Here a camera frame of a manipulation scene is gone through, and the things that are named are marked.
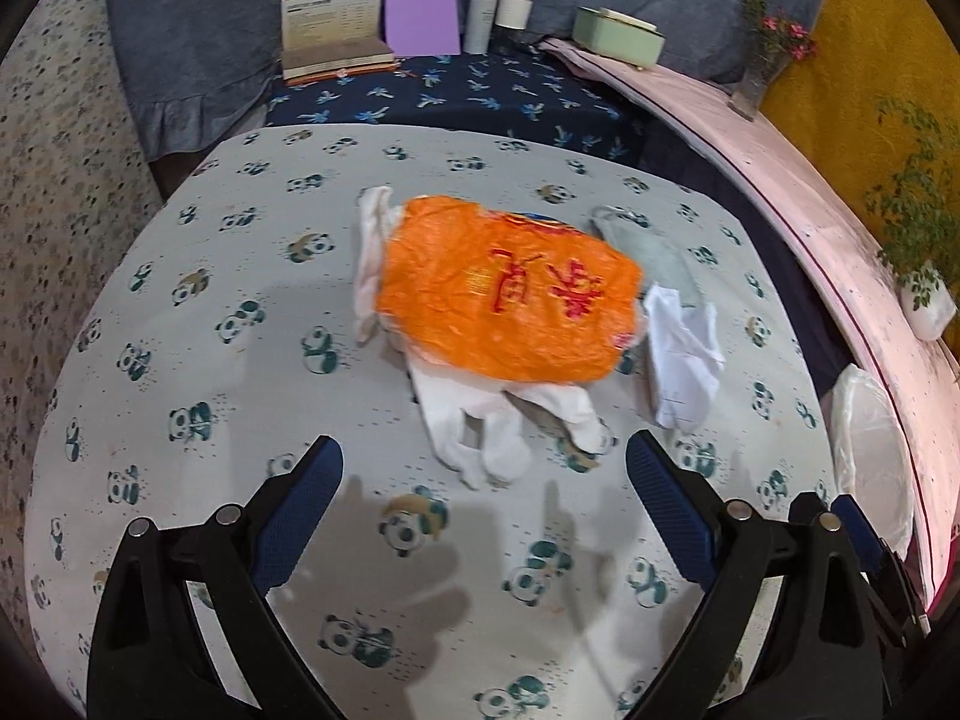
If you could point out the yellow blanket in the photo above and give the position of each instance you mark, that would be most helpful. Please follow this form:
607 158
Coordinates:
885 15

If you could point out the white crumpled paper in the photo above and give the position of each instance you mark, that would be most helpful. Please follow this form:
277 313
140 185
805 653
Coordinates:
686 360

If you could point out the pale green tissue box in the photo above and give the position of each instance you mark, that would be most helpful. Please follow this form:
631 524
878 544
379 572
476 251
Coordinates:
619 37

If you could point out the white plastic bag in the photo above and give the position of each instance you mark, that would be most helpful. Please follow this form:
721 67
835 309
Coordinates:
870 450

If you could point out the white cosmetic jar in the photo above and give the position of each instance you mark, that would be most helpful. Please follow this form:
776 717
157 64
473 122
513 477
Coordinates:
516 7

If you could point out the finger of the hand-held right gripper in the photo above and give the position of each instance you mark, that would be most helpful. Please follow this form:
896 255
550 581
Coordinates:
859 534
904 592

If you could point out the grey-green cloth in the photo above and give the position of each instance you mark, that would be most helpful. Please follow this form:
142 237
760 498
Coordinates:
652 255

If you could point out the glass vase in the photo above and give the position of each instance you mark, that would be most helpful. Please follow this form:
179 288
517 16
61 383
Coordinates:
757 86

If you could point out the orange printed plastic bag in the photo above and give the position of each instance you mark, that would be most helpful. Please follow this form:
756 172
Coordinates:
510 292

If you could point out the green leafy plant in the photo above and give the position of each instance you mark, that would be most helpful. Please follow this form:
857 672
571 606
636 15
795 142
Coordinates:
919 195

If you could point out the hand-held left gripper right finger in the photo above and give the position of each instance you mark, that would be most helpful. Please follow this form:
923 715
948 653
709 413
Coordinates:
671 514

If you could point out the navy print cloth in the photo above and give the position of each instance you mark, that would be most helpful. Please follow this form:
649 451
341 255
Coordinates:
450 97

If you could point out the open beige book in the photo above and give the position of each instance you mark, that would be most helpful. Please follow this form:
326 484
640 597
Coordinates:
330 15

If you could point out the blue-grey blanket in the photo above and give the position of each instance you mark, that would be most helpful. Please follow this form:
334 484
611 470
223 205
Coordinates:
210 30

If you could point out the pink speckled cloth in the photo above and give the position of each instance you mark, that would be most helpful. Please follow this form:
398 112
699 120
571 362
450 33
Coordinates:
825 240

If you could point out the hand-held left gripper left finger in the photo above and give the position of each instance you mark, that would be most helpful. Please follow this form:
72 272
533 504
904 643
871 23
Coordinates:
296 514

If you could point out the slim white bottle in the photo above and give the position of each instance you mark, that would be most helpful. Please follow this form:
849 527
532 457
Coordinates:
480 19

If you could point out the purple notebook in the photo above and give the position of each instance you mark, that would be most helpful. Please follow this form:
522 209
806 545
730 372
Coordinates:
421 15

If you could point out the panda print cloth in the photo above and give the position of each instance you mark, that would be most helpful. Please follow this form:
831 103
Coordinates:
225 390

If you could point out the pink flowers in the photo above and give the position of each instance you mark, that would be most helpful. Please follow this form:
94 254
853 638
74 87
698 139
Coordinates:
784 26

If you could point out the white plant pot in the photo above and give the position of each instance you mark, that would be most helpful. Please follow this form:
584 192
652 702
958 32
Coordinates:
930 304

